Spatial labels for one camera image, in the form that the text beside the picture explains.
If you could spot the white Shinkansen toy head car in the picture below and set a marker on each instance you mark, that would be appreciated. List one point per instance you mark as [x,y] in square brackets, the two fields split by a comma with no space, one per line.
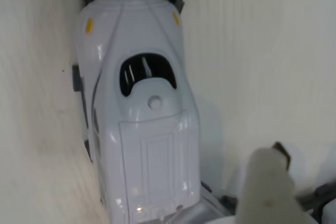
[147,129]

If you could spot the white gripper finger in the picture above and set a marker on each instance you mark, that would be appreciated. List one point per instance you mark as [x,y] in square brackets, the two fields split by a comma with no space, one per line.
[265,190]

